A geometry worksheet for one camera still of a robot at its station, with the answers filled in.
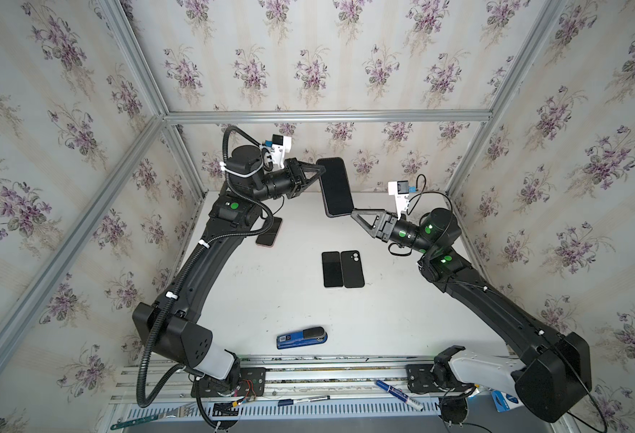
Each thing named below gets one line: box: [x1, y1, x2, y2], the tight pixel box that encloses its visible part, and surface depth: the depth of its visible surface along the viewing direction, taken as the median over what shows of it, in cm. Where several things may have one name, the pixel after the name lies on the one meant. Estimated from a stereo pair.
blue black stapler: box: [276, 326, 328, 351], surface depth 80 cm
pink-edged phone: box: [255, 216, 283, 249], surface depth 107 cm
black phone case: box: [340, 249, 366, 288], surface depth 98 cm
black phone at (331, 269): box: [321, 250, 343, 288], surface depth 97 cm
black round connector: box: [438, 396, 469, 427], surface depth 72 cm
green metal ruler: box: [110, 414, 159, 430], surface depth 69 cm
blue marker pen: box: [374, 378, 424, 413], surface depth 72 cm
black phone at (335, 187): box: [316, 156, 355, 218], surface depth 65 cm
